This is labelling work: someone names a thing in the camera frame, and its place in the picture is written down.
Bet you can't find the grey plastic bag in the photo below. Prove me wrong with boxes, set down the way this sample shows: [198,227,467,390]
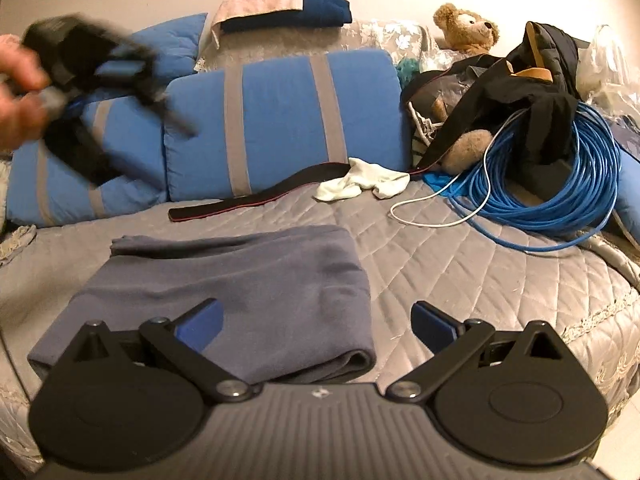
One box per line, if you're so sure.
[409,66,487,127]

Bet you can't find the white cable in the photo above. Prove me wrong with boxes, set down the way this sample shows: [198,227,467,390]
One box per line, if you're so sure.
[388,109,532,229]

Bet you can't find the dark blue folded blanket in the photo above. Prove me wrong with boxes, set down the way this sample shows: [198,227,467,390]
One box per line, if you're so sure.
[219,0,353,36]

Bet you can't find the black jacket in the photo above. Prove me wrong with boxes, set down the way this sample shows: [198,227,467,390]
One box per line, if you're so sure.
[401,54,582,197]

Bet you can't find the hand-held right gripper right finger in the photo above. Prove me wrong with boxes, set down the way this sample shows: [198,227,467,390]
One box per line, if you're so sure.
[385,301,576,403]

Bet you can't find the floral lace cover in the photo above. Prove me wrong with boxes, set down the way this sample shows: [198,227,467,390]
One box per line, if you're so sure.
[191,18,439,74]

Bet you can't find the teal yarn bundle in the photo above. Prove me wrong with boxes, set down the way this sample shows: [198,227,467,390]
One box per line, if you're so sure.
[395,55,422,87]

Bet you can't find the pink cloth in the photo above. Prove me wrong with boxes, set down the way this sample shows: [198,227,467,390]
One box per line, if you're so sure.
[209,0,306,52]

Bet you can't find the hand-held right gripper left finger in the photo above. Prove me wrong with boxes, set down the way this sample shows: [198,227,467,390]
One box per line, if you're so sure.
[60,297,263,403]

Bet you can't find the grey quilted bedspread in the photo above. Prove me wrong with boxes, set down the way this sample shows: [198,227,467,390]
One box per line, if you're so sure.
[0,155,640,472]

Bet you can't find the blue cushion grey stripes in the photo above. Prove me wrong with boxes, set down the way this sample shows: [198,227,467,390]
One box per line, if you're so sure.
[4,94,172,229]
[163,49,408,203]

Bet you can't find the clear plastic bag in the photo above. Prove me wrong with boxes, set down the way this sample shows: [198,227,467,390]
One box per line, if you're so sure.
[574,24,640,117]

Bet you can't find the blue cable coil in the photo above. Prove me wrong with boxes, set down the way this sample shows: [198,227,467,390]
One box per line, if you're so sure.
[421,99,624,254]

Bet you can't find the brown teddy bear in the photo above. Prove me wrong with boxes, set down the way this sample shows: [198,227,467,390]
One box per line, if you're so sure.
[431,1,502,54]

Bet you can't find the plain blue pillow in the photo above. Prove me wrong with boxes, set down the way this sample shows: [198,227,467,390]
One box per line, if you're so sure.
[116,11,209,79]

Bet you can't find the beige plush toy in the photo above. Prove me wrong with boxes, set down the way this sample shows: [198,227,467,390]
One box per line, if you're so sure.
[441,128,497,176]

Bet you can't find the dark padded vest tan lining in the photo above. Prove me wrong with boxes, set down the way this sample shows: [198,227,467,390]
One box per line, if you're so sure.
[506,20,584,99]

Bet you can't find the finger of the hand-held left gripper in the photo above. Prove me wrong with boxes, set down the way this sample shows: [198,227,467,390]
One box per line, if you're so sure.
[136,54,199,138]

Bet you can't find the black belt red edge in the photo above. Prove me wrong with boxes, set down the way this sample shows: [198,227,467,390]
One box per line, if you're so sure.
[166,161,354,224]

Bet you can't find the person's left hand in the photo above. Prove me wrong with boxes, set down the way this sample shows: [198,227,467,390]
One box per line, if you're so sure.
[0,34,53,154]

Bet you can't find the grey-blue garment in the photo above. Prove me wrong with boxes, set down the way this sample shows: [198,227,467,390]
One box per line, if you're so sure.
[26,224,379,387]

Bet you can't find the blue pillow white piping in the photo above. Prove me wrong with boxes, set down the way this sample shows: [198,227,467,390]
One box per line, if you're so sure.
[611,149,640,242]

